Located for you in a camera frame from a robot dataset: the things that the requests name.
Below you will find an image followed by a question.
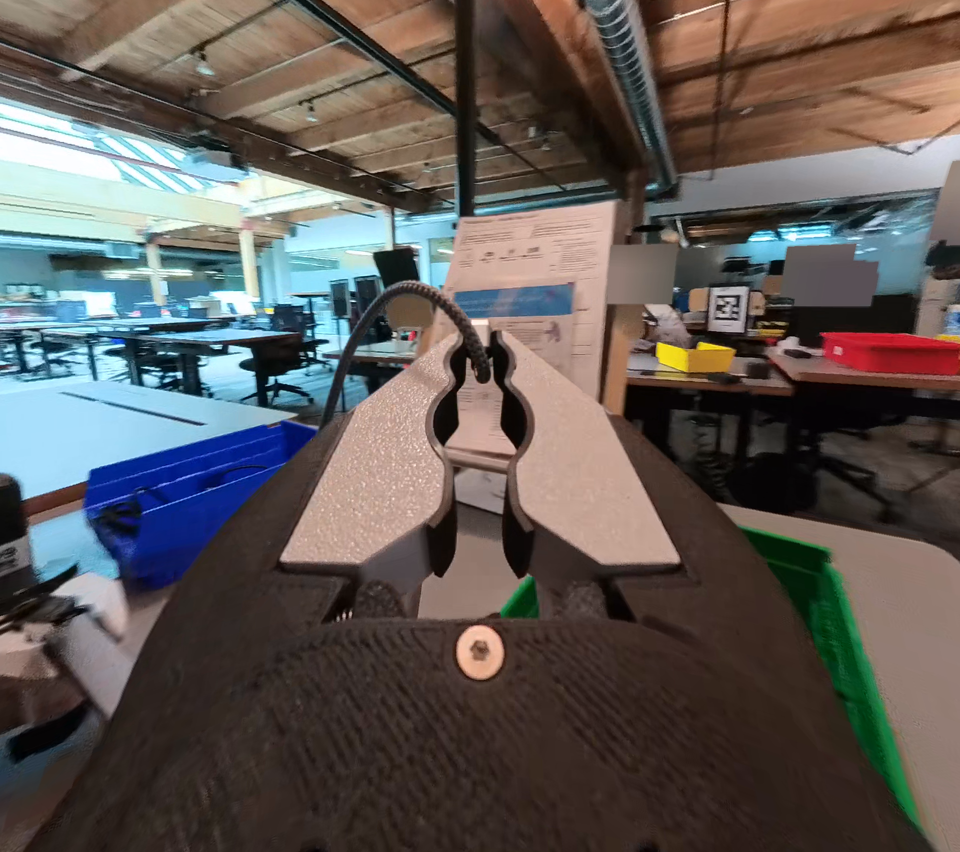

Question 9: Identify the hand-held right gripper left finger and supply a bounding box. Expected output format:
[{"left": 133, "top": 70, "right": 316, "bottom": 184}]
[{"left": 279, "top": 332, "right": 466, "bottom": 599}]

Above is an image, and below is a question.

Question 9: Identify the yellow plastic bin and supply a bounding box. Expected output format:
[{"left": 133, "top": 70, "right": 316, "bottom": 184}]
[{"left": 656, "top": 340, "right": 736, "bottom": 374}]

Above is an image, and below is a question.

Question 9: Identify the small marker sign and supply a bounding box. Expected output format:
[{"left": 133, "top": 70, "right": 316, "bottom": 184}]
[{"left": 708, "top": 285, "right": 751, "bottom": 331}]

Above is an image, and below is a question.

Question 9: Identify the wooden document stand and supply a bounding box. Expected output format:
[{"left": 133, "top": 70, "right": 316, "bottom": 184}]
[{"left": 416, "top": 199, "right": 648, "bottom": 515}]

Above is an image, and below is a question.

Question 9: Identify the dark wooden table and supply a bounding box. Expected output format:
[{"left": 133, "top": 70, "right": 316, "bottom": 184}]
[{"left": 112, "top": 328, "right": 305, "bottom": 397}]

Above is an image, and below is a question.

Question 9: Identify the long wooden table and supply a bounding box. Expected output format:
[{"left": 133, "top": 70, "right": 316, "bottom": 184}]
[{"left": 765, "top": 349, "right": 960, "bottom": 389}]

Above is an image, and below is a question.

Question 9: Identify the black office chair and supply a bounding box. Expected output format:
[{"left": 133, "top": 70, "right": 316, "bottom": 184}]
[{"left": 238, "top": 334, "right": 331, "bottom": 409}]

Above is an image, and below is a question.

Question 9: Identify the green plastic bin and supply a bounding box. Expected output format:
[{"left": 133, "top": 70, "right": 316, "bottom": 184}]
[{"left": 499, "top": 524, "right": 924, "bottom": 829}]

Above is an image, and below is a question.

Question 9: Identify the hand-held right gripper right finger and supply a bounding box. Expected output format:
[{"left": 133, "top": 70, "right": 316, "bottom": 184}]
[{"left": 489, "top": 332, "right": 685, "bottom": 599}]

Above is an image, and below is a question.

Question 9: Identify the silver ventilation duct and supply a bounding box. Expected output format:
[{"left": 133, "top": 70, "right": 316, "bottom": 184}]
[{"left": 553, "top": 0, "right": 682, "bottom": 202}]

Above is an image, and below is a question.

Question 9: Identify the grey desk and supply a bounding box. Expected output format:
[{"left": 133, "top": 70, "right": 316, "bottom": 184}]
[{"left": 0, "top": 503, "right": 960, "bottom": 852}]

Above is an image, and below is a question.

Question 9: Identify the grey braided cable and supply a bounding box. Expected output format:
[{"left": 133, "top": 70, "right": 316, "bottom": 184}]
[{"left": 321, "top": 282, "right": 495, "bottom": 431}]

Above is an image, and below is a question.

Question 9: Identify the short wooden table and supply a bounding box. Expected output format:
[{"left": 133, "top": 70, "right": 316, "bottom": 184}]
[{"left": 626, "top": 353, "right": 796, "bottom": 434}]

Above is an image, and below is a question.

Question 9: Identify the thin black cord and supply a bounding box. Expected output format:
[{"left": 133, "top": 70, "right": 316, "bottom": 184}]
[{"left": 96, "top": 465, "right": 273, "bottom": 532}]

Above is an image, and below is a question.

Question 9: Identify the blue plastic bin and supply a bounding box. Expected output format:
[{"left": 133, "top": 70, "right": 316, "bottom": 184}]
[{"left": 84, "top": 419, "right": 320, "bottom": 592}]

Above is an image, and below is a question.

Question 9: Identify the red plastic bin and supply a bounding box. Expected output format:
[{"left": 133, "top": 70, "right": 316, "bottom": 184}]
[{"left": 821, "top": 332, "right": 960, "bottom": 376}]

